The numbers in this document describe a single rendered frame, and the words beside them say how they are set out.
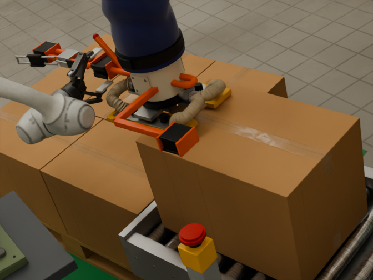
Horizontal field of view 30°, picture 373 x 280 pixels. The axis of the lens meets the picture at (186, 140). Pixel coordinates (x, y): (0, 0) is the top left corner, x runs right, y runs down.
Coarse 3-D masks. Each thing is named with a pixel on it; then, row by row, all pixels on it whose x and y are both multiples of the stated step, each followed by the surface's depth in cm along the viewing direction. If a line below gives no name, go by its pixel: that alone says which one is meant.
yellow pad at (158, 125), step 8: (128, 104) 243; (112, 112) 243; (112, 120) 239; (128, 120) 236; (136, 120) 234; (144, 120) 232; (160, 120) 227; (168, 120) 228; (192, 120) 226; (160, 128) 226
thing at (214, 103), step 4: (196, 84) 238; (200, 84) 237; (204, 84) 242; (192, 88) 241; (196, 88) 237; (200, 88) 237; (204, 88) 239; (228, 88) 236; (224, 92) 235; (228, 92) 235; (216, 96) 234; (220, 96) 233; (224, 96) 234; (228, 96) 236; (212, 100) 233; (216, 100) 232; (220, 100) 233; (208, 104) 232; (212, 104) 231; (216, 104) 231
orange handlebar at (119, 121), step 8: (56, 56) 262; (96, 56) 254; (88, 64) 251; (112, 72) 243; (120, 72) 240; (128, 72) 238; (176, 80) 225; (184, 80) 227; (192, 80) 222; (152, 88) 224; (184, 88) 223; (144, 96) 222; (152, 96) 224; (136, 104) 219; (120, 112) 217; (128, 112) 217; (120, 120) 213; (128, 128) 211; (136, 128) 208; (144, 128) 206; (152, 128) 205; (152, 136) 205
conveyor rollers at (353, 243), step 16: (368, 192) 245; (160, 224) 253; (368, 224) 231; (160, 240) 250; (176, 240) 245; (352, 240) 227; (224, 256) 235; (336, 256) 223; (352, 256) 225; (368, 256) 221; (240, 272) 228; (336, 272) 220; (368, 272) 216
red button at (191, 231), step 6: (186, 228) 177; (192, 228) 176; (198, 228) 176; (204, 228) 176; (180, 234) 175; (186, 234) 175; (192, 234) 175; (198, 234) 174; (204, 234) 174; (180, 240) 175; (186, 240) 174; (192, 240) 173; (198, 240) 173; (192, 246) 176; (198, 246) 176
